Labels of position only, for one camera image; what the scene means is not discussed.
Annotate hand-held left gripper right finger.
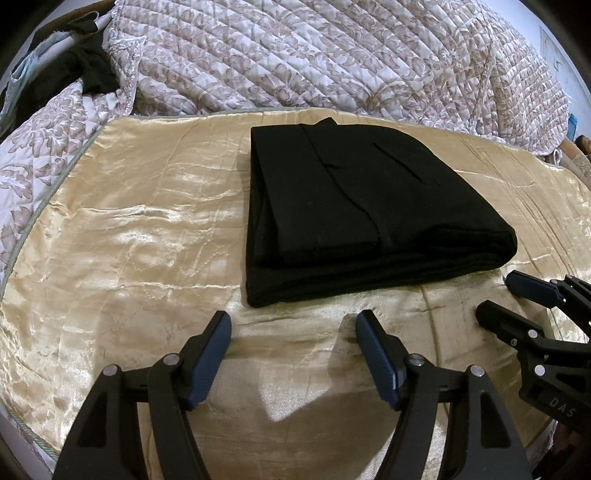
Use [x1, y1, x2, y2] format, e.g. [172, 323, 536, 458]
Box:
[355, 309, 536, 480]

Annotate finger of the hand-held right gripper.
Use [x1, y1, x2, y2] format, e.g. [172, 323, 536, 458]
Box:
[475, 300, 591, 371]
[505, 271, 591, 324]

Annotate dark clothes pile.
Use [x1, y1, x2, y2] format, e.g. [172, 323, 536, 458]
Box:
[0, 11, 114, 126]

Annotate floral quilted bedspread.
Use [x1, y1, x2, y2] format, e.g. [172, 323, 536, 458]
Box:
[0, 0, 572, 296]

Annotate beige patterned cushion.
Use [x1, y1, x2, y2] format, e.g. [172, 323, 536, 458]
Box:
[553, 137, 591, 191]

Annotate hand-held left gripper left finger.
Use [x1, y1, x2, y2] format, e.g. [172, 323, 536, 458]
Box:
[53, 310, 233, 480]

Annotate black pants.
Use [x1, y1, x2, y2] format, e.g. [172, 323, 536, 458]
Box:
[245, 117, 518, 309]

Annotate black garment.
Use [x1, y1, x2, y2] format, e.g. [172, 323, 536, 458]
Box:
[0, 32, 122, 139]

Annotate gold satin blanket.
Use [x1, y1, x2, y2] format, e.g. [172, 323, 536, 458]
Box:
[0, 108, 591, 480]

